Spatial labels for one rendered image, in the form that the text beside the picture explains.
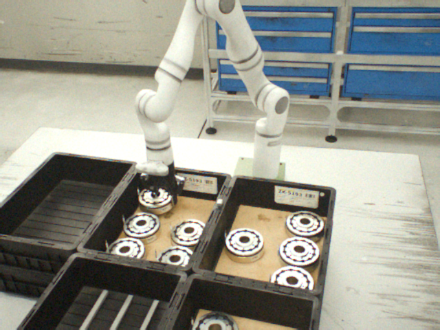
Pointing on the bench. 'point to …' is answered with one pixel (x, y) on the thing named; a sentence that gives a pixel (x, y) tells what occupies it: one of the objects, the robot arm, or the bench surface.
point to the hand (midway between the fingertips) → (166, 199)
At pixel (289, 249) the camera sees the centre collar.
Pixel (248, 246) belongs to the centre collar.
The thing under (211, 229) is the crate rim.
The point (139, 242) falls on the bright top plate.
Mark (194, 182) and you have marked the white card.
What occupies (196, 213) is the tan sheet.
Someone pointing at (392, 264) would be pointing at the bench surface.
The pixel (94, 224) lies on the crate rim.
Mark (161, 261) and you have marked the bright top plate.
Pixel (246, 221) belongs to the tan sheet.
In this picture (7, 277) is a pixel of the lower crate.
